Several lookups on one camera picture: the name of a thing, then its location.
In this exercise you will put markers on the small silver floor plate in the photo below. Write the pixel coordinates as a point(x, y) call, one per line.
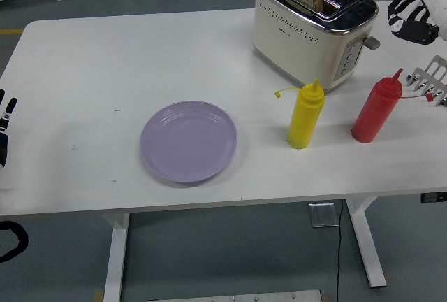
point(324, 215)

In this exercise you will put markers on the yellow squeeze bottle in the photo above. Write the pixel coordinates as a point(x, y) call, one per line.
point(304, 120)

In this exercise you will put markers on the black table control panel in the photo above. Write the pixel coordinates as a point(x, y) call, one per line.
point(433, 198)

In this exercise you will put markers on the cream and chrome toaster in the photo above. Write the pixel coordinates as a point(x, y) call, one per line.
point(297, 50)

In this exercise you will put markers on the silver metal toast rack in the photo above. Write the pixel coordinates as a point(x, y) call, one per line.
point(431, 78)

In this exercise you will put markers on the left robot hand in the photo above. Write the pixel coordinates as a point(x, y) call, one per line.
point(3, 141)

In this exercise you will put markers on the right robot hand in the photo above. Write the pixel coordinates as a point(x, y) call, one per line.
point(433, 5)

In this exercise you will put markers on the red squeeze bottle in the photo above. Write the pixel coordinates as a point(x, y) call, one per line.
point(373, 113)

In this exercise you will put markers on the purple round plate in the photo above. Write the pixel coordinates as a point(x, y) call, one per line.
point(188, 141)

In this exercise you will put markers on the white table leg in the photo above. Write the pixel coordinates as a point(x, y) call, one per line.
point(366, 242)
point(117, 253)

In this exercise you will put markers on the large silver metal plate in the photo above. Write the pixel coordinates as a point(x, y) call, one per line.
point(244, 296)

